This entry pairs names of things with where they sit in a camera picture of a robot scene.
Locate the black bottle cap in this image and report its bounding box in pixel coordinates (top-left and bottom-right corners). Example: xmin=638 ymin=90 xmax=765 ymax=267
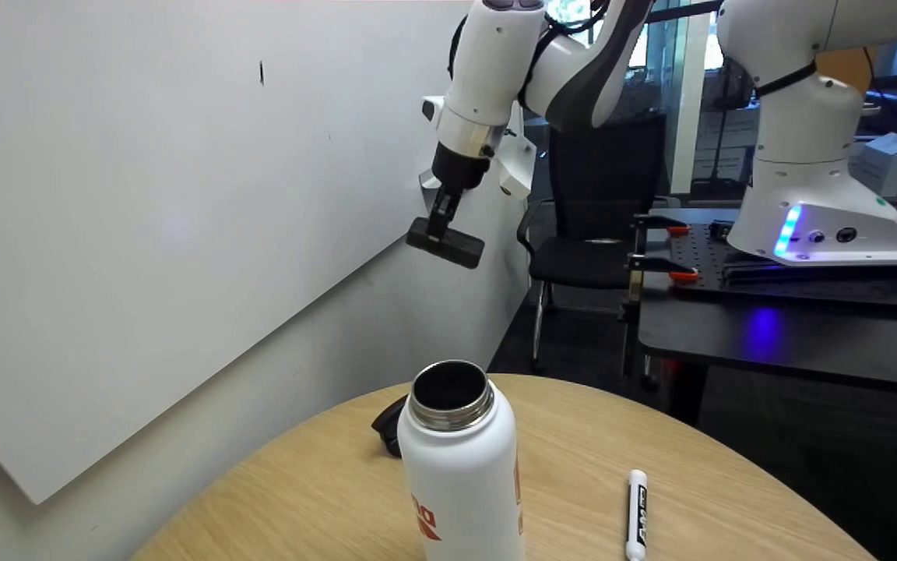
xmin=370 ymin=399 xmax=404 ymax=457

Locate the orange handled clamp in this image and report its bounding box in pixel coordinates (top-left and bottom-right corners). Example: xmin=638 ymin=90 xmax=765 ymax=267
xmin=629 ymin=253 xmax=697 ymax=293
xmin=634 ymin=211 xmax=690 ymax=250

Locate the round wooden table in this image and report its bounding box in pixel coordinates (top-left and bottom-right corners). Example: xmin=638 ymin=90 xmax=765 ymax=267
xmin=132 ymin=374 xmax=872 ymax=561

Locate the black office chair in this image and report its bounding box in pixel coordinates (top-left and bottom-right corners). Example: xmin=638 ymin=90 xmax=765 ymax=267
xmin=522 ymin=112 xmax=666 ymax=366

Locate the large white whiteboard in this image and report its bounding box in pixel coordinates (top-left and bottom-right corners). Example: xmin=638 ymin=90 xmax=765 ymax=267
xmin=0 ymin=0 xmax=472 ymax=505

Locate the upper orange handled clamp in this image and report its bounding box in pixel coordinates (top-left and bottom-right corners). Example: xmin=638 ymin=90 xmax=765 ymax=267
xmin=634 ymin=211 xmax=690 ymax=250

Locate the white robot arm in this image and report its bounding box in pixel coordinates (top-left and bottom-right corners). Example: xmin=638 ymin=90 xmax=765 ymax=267
xmin=410 ymin=0 xmax=897 ymax=267

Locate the black whiteboard eraser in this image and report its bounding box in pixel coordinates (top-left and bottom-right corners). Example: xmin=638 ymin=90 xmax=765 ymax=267
xmin=410 ymin=217 xmax=483 ymax=267

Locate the white metal water bottle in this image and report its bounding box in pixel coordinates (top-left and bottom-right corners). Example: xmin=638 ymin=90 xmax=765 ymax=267
xmin=397 ymin=361 xmax=527 ymax=561

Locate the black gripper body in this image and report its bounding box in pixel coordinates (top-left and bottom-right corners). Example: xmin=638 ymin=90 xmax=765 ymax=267
xmin=434 ymin=144 xmax=488 ymax=189

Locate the white dry erase marker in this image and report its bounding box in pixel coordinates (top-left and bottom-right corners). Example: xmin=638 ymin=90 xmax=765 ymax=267
xmin=622 ymin=472 xmax=648 ymax=561

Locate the lower orange handled clamp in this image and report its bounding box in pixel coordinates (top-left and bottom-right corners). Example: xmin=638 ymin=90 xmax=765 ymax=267
xmin=629 ymin=253 xmax=697 ymax=293

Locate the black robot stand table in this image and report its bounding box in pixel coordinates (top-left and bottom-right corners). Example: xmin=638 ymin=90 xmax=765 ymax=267
xmin=638 ymin=209 xmax=897 ymax=423

